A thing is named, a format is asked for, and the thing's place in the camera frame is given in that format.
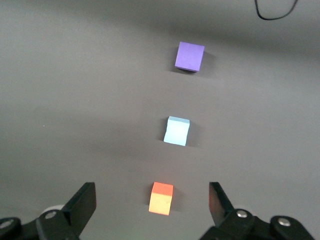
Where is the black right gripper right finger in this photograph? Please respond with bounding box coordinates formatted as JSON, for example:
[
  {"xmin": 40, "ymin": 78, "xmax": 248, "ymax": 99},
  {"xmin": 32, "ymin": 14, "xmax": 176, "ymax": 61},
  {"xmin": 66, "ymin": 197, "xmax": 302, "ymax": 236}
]
[{"xmin": 199, "ymin": 181, "xmax": 272, "ymax": 240}]

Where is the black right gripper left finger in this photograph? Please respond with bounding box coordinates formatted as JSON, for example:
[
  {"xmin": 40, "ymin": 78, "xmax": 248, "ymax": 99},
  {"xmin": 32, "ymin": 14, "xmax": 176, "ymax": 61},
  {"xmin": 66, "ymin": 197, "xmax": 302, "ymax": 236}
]
[{"xmin": 36, "ymin": 181, "xmax": 97, "ymax": 240}]

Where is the light blue foam block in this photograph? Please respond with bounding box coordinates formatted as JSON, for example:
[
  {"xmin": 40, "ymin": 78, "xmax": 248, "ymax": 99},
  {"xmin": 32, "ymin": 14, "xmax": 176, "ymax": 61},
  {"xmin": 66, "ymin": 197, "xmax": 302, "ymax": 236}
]
[{"xmin": 162, "ymin": 115, "xmax": 191, "ymax": 147}]

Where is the orange foam block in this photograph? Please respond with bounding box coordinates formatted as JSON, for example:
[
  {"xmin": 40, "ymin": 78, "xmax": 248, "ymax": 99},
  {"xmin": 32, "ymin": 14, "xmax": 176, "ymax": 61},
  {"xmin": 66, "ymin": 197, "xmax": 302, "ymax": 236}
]
[{"xmin": 148, "ymin": 181, "xmax": 174, "ymax": 216}]

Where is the purple foam block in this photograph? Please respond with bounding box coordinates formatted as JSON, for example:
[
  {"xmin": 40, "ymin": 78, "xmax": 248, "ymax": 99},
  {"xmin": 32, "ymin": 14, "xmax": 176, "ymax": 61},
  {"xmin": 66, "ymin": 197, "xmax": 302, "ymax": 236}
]
[{"xmin": 174, "ymin": 41, "xmax": 206, "ymax": 74}]

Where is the thin black looped cable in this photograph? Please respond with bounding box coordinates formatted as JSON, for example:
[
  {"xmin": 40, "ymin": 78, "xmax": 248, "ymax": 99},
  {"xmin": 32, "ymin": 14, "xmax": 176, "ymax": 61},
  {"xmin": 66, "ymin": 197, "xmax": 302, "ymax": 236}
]
[{"xmin": 254, "ymin": 0, "xmax": 300, "ymax": 21}]

